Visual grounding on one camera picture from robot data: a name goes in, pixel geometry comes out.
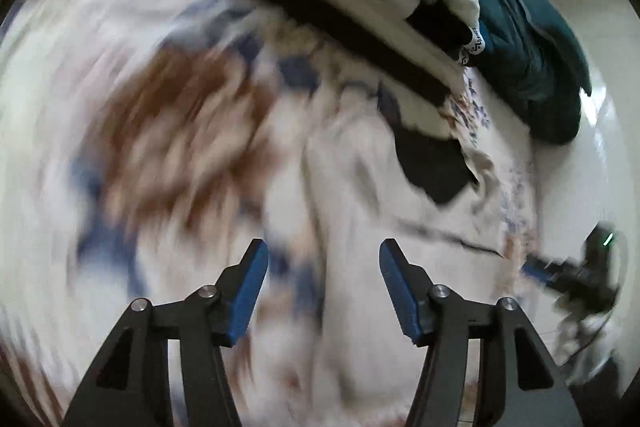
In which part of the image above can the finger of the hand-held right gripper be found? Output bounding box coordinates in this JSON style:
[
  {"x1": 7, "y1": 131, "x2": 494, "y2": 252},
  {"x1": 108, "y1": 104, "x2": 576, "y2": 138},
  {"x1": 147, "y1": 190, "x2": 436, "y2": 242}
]
[{"x1": 520, "y1": 256, "x2": 581, "y2": 294}]

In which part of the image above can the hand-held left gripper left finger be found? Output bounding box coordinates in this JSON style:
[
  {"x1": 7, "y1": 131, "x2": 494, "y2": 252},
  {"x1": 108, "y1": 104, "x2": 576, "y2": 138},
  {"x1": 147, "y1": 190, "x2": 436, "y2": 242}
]
[{"x1": 62, "y1": 239, "x2": 270, "y2": 427}]

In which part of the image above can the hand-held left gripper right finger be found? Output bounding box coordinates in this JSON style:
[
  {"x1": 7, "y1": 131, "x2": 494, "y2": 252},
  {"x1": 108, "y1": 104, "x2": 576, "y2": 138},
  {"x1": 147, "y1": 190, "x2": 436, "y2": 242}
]
[{"x1": 378, "y1": 237, "x2": 584, "y2": 427}]

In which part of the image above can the dark teal quilt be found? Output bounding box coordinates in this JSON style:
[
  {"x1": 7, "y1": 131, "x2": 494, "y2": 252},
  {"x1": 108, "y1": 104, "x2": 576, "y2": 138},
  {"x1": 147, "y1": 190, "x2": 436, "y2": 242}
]
[{"x1": 444, "y1": 0, "x2": 594, "y2": 146}]

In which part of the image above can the floral printed blanket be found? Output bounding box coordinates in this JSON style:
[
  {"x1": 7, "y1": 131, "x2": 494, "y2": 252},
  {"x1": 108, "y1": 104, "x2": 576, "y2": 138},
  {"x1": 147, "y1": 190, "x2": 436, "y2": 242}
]
[{"x1": 0, "y1": 0, "x2": 546, "y2": 427}]

